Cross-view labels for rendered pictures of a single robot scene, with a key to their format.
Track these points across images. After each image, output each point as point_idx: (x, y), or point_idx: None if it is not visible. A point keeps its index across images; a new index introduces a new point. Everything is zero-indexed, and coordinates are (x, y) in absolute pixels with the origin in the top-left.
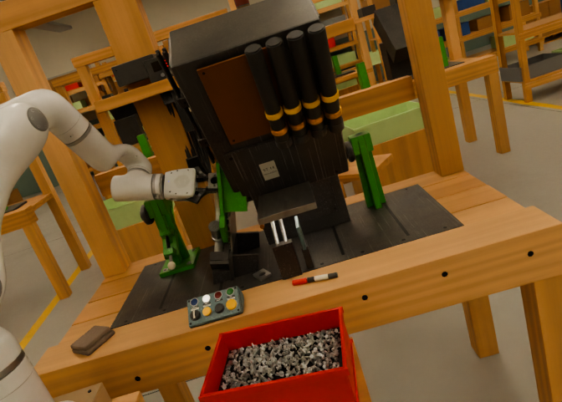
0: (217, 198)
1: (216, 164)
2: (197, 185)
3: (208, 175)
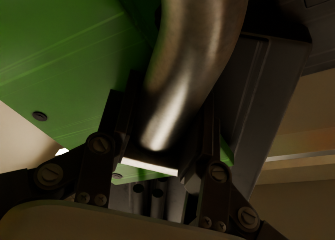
0: None
1: (111, 182)
2: (166, 220)
3: (175, 174)
